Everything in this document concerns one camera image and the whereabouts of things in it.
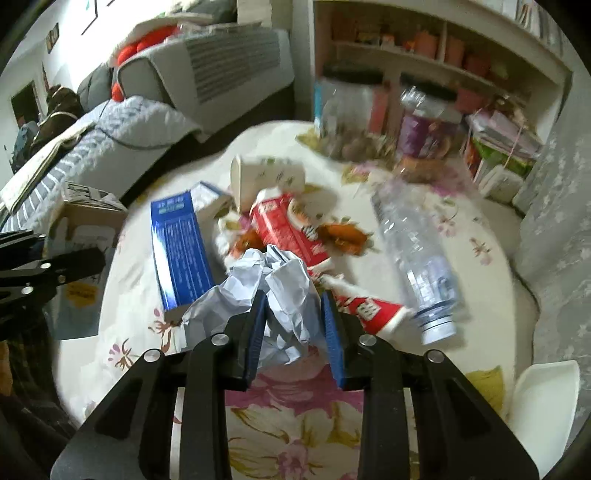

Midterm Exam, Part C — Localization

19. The blue cardboard box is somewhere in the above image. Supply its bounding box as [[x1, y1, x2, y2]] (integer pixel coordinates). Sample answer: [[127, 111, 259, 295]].
[[150, 181, 231, 324]]

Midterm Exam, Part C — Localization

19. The crushed clear plastic bottle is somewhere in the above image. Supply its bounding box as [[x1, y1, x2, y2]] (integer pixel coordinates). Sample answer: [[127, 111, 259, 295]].
[[372, 179, 463, 345]]

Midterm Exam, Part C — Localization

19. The white paper ball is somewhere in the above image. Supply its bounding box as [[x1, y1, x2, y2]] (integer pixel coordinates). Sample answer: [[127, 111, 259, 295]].
[[182, 246, 325, 369]]

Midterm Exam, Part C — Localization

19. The orange peel piece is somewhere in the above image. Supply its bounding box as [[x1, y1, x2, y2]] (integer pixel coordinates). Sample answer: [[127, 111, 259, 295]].
[[317, 223, 369, 256]]

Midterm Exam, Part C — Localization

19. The white paper cup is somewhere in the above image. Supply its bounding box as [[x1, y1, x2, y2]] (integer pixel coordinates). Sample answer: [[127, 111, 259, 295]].
[[229, 155, 305, 213]]

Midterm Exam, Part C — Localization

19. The red cardboard carton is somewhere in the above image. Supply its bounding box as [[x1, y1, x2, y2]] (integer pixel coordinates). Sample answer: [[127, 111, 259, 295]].
[[249, 187, 334, 277]]

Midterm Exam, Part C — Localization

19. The white trash bin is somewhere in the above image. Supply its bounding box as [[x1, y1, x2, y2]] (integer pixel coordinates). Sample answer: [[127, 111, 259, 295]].
[[508, 360, 580, 476]]

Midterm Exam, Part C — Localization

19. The cardboard box on sofa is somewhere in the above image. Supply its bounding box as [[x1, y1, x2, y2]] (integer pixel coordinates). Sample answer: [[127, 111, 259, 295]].
[[46, 182, 127, 340]]

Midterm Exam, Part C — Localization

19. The red plush toy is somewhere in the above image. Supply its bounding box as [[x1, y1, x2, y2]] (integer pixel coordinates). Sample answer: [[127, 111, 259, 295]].
[[110, 25, 180, 103]]

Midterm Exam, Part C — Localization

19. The floral tablecloth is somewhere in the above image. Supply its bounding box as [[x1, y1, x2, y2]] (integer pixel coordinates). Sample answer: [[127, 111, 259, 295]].
[[70, 121, 516, 479]]

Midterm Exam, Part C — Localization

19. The white lace curtain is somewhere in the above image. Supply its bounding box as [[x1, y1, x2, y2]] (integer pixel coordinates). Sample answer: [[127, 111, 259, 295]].
[[514, 103, 590, 376]]

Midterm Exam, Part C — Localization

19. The orange peel scrap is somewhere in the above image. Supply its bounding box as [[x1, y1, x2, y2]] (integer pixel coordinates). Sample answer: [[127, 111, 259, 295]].
[[229, 229, 266, 259]]

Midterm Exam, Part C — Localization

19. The white fluffy cushion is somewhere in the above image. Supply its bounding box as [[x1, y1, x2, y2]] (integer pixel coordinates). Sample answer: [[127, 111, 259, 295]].
[[479, 165, 524, 204]]

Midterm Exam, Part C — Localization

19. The grey striped sofa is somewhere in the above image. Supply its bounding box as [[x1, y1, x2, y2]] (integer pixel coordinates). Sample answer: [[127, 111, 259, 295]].
[[1, 26, 294, 232]]

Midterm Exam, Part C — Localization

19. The stack of magazines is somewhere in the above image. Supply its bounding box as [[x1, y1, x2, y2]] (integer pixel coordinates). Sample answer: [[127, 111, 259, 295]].
[[465, 109, 544, 182]]

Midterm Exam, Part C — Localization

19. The purple label snack jar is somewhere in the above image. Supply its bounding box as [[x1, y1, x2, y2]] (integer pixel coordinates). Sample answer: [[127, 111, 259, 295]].
[[397, 81, 462, 160]]

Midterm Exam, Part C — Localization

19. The clear jar with nuts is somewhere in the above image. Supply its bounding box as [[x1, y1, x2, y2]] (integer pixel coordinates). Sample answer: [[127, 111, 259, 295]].
[[315, 61, 389, 162]]

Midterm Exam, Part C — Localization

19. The white bookshelf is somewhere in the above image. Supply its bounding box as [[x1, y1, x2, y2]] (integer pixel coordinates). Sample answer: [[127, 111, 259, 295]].
[[307, 1, 572, 140]]

